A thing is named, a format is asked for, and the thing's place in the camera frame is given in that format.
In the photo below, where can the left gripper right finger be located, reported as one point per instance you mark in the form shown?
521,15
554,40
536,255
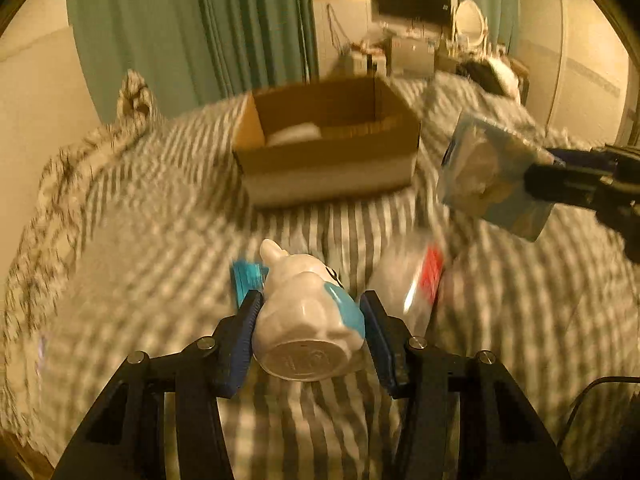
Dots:
501,434

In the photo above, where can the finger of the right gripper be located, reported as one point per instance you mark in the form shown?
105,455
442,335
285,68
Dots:
567,184
580,158

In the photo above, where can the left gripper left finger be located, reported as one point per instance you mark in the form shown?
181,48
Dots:
122,435

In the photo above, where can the blue tissue packet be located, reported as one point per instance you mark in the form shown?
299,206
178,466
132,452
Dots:
483,175

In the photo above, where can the clear floss pick box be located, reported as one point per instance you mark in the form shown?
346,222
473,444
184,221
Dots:
406,278

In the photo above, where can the white ceramic figurine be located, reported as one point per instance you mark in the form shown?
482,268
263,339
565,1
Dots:
309,328

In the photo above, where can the blue blister pack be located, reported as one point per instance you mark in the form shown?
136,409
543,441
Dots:
247,276

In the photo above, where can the white louvred wardrobe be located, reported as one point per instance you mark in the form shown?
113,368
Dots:
581,77

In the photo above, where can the black bag on bed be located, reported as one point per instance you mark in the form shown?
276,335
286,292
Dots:
492,75

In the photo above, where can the white oval mirror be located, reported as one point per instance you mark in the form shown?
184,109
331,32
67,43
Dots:
470,25

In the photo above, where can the grey checkered duvet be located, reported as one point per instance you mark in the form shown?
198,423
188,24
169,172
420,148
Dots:
136,229

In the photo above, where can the silver mini fridge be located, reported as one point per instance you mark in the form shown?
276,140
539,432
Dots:
411,57

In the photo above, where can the floral white blanket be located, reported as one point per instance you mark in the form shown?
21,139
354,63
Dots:
47,249

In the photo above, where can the white suitcase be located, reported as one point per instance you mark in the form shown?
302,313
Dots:
369,63

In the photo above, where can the brown cardboard box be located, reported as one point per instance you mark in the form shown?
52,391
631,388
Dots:
334,138

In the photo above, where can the black wall television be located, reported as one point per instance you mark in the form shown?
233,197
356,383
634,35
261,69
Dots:
436,12

